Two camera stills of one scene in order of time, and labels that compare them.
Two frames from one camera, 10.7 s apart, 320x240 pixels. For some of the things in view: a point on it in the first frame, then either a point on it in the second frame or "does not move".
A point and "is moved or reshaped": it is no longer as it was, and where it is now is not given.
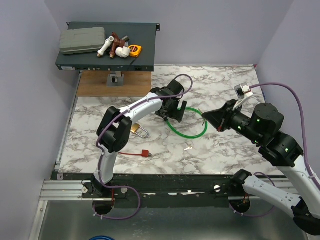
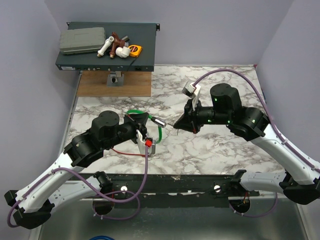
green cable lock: x=191 y=108 is moved or reshaped
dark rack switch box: x=143 y=34 does not move
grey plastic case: x=82 y=40 does not move
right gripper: x=217 y=117 → x=189 y=122
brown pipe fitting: x=117 y=43 does not move
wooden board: x=93 y=83 does not move
